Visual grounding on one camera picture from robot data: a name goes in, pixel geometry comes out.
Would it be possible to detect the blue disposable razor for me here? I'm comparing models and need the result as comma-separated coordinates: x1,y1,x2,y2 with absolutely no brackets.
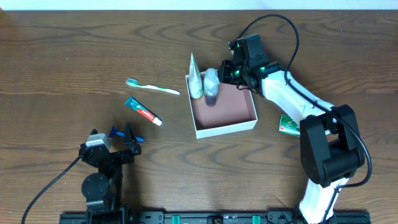
108,126,145,142

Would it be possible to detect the teal red toothpaste tube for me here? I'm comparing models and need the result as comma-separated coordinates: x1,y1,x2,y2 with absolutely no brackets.
124,96,162,126

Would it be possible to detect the clear bottle dark cap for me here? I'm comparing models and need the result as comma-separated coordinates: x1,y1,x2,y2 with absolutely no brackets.
203,68,220,107

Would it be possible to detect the white cardboard box pink inside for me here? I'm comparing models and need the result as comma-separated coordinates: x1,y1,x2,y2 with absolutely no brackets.
188,83,257,139

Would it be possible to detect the white cosmetic tube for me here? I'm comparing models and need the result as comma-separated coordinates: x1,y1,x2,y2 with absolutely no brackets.
188,53,203,99

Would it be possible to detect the green soap packet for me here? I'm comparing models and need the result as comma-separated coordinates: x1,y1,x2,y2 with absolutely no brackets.
279,114,300,137

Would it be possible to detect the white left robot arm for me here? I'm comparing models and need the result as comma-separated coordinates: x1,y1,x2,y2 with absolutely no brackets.
79,123,141,223

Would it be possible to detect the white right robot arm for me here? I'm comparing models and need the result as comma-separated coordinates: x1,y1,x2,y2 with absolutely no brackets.
218,34,365,223

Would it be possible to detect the green white toothbrush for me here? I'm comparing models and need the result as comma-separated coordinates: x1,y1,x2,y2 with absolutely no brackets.
126,78,180,95

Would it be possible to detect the black mounting rail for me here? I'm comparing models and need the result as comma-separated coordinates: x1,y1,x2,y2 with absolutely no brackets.
58,210,371,224

